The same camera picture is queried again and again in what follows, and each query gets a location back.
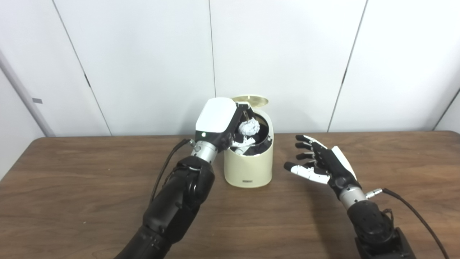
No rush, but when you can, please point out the cream-colored round bin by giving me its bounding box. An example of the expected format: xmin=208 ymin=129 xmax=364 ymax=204
xmin=224 ymin=107 xmax=274 ymax=188

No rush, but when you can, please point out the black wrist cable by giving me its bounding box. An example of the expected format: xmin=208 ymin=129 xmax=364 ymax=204
xmin=149 ymin=138 xmax=196 ymax=204
xmin=365 ymin=188 xmax=450 ymax=259

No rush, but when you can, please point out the black bin liner bag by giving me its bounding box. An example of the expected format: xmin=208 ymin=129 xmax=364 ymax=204
xmin=230 ymin=113 xmax=273 ymax=158

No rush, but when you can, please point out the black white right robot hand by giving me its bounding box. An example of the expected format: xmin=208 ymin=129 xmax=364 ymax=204
xmin=284 ymin=135 xmax=362 ymax=198

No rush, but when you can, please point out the cream round bin lid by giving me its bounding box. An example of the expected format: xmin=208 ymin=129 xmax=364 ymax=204
xmin=232 ymin=95 xmax=270 ymax=108

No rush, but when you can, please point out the white paper ball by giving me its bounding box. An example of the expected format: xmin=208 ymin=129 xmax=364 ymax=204
xmin=238 ymin=117 xmax=260 ymax=137

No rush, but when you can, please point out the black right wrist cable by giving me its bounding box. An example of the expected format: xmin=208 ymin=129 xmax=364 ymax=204
xmin=365 ymin=188 xmax=450 ymax=259

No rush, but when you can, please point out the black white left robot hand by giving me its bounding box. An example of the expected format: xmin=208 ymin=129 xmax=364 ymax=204
xmin=195 ymin=97 xmax=259 ymax=156

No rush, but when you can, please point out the grey wall corner post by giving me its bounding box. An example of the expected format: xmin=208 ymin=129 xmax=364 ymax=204
xmin=0 ymin=50 xmax=56 ymax=137

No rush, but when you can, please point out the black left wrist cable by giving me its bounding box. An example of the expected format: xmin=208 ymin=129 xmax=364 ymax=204
xmin=149 ymin=138 xmax=196 ymax=204

